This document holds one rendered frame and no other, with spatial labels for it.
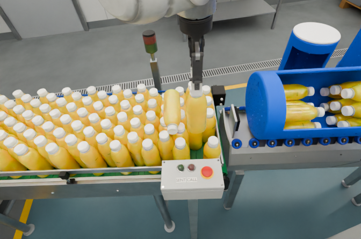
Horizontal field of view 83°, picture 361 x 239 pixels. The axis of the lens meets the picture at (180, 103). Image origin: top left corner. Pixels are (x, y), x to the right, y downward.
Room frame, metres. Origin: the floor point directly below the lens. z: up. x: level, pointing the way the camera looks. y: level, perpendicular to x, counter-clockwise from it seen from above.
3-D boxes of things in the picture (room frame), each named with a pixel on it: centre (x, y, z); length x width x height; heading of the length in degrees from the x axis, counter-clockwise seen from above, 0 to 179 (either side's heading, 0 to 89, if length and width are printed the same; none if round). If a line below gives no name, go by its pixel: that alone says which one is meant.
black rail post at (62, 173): (0.39, 0.50, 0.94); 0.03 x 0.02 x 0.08; 87
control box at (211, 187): (0.29, -0.02, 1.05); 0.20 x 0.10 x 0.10; 87
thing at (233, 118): (0.57, -0.24, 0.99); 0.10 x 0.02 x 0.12; 177
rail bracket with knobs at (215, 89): (0.77, -0.20, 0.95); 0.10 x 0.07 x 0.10; 177
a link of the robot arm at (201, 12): (0.45, -0.05, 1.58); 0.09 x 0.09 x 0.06
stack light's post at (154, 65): (0.95, 0.13, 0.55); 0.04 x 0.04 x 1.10; 87
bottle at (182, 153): (0.42, 0.01, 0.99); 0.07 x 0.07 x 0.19
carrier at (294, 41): (1.21, -0.93, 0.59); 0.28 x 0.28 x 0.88
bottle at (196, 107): (0.45, -0.05, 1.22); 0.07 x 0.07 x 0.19
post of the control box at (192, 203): (0.29, -0.02, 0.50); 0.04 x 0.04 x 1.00; 87
